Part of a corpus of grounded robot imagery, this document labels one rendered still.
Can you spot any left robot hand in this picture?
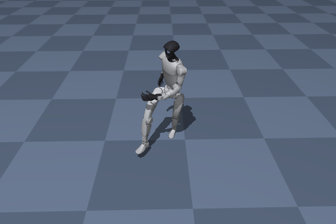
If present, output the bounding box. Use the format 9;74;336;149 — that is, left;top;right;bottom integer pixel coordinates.
141;91;162;101

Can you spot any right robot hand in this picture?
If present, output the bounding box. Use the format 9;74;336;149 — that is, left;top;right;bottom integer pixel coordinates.
158;73;164;86

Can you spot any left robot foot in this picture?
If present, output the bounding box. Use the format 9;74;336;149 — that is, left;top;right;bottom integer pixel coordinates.
169;128;176;139

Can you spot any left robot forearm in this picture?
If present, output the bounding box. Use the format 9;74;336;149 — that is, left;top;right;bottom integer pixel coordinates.
157;87;180;100

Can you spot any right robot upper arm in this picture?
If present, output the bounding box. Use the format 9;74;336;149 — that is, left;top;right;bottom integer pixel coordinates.
159;51;166;59

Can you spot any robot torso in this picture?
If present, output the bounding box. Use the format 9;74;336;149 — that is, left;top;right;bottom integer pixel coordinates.
162;55;183;98

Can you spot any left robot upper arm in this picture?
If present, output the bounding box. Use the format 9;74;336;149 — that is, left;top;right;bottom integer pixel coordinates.
172;65;187;90

